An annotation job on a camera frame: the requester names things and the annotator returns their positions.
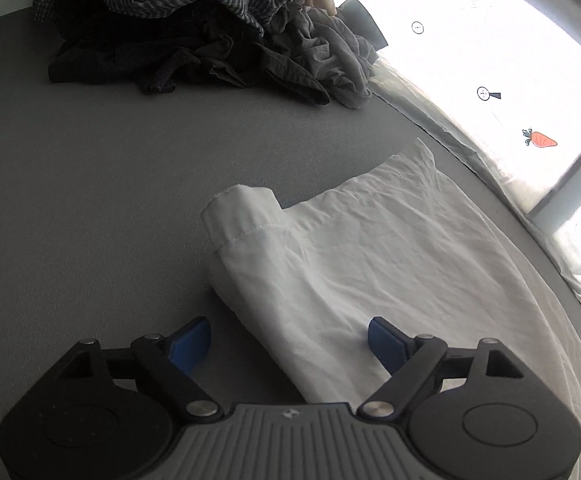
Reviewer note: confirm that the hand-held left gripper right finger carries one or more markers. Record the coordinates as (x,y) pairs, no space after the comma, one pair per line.
(385,342)

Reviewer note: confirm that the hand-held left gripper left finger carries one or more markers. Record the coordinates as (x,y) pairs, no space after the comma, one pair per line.
(190,342)

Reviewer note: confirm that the white garment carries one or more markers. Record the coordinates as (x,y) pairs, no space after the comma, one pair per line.
(385,250)

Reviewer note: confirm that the dark garment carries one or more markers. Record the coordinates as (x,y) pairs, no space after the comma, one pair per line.
(170,65)

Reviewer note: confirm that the grey crumpled garment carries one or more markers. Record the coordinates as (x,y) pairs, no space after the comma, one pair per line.
(330,55)

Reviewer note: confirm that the printed white curtain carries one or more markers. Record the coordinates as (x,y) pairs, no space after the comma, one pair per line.
(470,50)

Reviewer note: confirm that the dark grey cloth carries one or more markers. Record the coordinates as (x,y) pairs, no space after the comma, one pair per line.
(365,20)

